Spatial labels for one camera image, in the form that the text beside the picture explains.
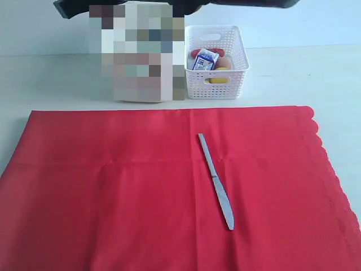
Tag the yellow lemon piece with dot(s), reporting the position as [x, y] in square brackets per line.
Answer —
[218, 80]

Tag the cream plastic bin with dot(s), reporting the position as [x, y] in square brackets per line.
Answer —
[141, 46]

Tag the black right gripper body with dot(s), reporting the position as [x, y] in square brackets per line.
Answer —
[182, 8]

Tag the silver table knife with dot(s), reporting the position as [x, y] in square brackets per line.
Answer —
[222, 196]

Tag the red sausage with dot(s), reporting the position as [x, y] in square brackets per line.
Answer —
[219, 51]

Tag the brown egg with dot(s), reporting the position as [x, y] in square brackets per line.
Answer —
[223, 63]

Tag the red table cloth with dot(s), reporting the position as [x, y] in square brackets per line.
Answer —
[131, 190]

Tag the white perforated plastic basket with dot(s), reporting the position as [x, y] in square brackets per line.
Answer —
[227, 37]

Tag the blue white milk carton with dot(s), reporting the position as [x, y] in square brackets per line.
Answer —
[205, 60]

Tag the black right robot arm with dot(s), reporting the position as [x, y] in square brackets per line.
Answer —
[250, 3]

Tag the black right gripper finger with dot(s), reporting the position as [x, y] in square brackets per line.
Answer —
[71, 8]

